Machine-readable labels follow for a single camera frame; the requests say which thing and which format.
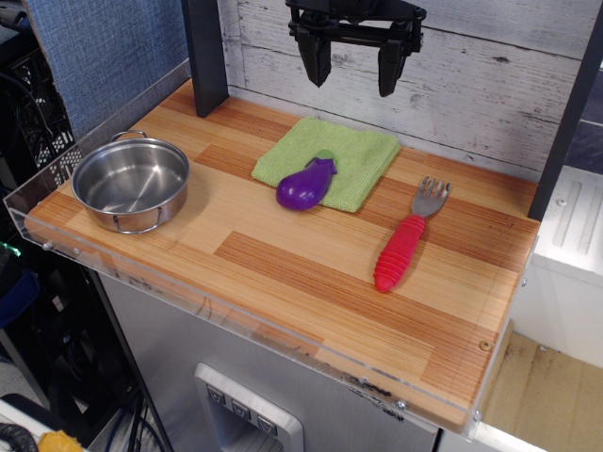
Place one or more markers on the dark grey post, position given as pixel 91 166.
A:
pixel 577 101
pixel 206 54

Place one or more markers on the black plastic crate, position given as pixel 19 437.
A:
pixel 41 118

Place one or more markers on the purple toy eggplant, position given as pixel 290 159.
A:
pixel 305 189

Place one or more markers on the stainless steel pot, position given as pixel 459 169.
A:
pixel 133 184

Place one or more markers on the clear acrylic table guard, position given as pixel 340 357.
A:
pixel 302 283

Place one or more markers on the white toy sink counter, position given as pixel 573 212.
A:
pixel 558 302

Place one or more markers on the yellow object bottom left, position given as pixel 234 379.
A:
pixel 58 441

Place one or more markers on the green folded cloth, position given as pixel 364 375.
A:
pixel 361 157

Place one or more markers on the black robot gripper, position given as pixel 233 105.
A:
pixel 394 26

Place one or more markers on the dark grey right post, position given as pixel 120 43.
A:
pixel 577 101

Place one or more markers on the dark grey left post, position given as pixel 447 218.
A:
pixel 206 54

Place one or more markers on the red handled metal fork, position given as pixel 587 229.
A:
pixel 396 256

